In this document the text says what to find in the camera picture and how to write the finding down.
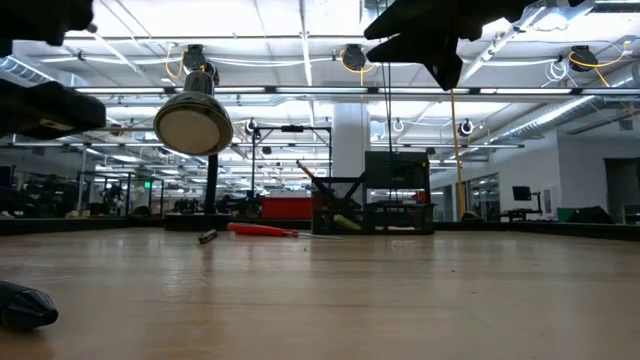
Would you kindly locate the orange pencil pink eraser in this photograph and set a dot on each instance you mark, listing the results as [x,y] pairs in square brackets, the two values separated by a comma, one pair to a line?
[305,170]

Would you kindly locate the green bin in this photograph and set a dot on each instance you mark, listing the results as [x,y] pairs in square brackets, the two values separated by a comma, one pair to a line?
[562,215]

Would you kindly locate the black camera rig frame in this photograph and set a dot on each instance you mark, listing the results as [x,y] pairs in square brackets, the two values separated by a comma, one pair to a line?
[292,128]

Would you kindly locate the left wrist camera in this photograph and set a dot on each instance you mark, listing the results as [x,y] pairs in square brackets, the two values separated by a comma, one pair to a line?
[50,110]

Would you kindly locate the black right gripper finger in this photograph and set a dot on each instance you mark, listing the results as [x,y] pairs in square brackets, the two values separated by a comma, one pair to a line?
[425,20]
[442,60]

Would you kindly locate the black computer tower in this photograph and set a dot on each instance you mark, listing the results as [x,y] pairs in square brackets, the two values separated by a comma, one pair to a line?
[397,170]

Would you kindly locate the black monitor on stand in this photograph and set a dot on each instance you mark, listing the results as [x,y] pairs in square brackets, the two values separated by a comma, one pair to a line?
[521,193]

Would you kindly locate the metal desk lamp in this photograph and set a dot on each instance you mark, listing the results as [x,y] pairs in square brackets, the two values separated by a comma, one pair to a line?
[192,125]

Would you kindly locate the black bag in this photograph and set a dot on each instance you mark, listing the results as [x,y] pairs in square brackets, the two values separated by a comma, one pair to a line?
[590,216]

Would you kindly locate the black mesh desk organizer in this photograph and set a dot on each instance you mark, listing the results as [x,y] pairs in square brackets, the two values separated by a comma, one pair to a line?
[325,200]

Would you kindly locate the red storage cabinet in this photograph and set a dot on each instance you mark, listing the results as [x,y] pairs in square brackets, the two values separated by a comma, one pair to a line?
[287,207]

